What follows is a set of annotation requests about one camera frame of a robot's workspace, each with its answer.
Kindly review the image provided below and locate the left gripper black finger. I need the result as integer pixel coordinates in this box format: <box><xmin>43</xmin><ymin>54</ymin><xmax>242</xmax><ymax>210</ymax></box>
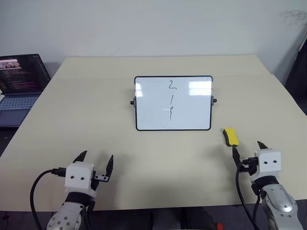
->
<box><xmin>72</xmin><ymin>150</ymin><xmax>88</xmax><ymax>163</ymax></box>
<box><xmin>105</xmin><ymin>154</ymin><xmax>114</xmax><ymax>178</ymax></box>

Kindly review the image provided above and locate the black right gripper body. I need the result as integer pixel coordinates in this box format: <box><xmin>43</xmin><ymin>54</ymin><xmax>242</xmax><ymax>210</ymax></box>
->
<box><xmin>240</xmin><ymin>156</ymin><xmax>259</xmax><ymax>176</ymax></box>

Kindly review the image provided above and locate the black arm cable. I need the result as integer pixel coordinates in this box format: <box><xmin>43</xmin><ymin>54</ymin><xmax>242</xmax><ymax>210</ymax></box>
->
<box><xmin>30</xmin><ymin>168</ymin><xmax>67</xmax><ymax>230</ymax></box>
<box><xmin>236</xmin><ymin>164</ymin><xmax>261</xmax><ymax>230</ymax></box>

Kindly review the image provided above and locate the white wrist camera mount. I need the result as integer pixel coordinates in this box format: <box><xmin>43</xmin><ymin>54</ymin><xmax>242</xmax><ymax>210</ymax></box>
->
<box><xmin>65</xmin><ymin>162</ymin><xmax>94</xmax><ymax>193</ymax></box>
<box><xmin>248</xmin><ymin>148</ymin><xmax>282</xmax><ymax>183</ymax></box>

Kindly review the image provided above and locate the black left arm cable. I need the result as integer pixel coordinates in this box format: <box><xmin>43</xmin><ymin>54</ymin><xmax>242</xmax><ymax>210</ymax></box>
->
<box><xmin>30</xmin><ymin>168</ymin><xmax>67</xmax><ymax>230</ymax></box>

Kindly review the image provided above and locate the open blue-grey laptop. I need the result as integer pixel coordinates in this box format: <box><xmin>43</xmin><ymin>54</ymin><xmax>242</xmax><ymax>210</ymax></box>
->
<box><xmin>0</xmin><ymin>53</ymin><xmax>52</xmax><ymax>128</ymax></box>

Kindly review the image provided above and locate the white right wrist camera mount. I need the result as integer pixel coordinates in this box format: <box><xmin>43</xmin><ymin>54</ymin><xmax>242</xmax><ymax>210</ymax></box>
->
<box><xmin>248</xmin><ymin>148</ymin><xmax>282</xmax><ymax>183</ymax></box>

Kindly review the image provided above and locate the yellow and black eraser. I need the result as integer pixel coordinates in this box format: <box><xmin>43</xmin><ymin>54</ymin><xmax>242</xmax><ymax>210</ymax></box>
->
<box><xmin>223</xmin><ymin>127</ymin><xmax>241</xmax><ymax>147</ymax></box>

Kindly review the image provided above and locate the black upright panel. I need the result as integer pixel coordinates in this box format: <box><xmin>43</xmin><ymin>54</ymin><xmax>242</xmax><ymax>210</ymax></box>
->
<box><xmin>283</xmin><ymin>35</ymin><xmax>307</xmax><ymax>106</ymax></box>

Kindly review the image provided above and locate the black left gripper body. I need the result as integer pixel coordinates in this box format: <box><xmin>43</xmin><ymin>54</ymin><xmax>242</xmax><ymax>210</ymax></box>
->
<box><xmin>90</xmin><ymin>170</ymin><xmax>109</xmax><ymax>192</ymax></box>

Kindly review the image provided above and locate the black-framed tabletop whiteboard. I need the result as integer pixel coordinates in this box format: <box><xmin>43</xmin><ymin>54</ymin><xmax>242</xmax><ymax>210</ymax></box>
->
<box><xmin>130</xmin><ymin>75</ymin><xmax>218</xmax><ymax>132</ymax></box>

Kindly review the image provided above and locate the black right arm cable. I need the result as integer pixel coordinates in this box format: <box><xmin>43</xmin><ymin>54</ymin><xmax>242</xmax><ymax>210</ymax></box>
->
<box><xmin>236</xmin><ymin>164</ymin><xmax>261</xmax><ymax>230</ymax></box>

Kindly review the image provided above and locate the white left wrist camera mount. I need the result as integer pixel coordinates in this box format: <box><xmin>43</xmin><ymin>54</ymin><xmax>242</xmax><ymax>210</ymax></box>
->
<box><xmin>65</xmin><ymin>162</ymin><xmax>94</xmax><ymax>193</ymax></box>

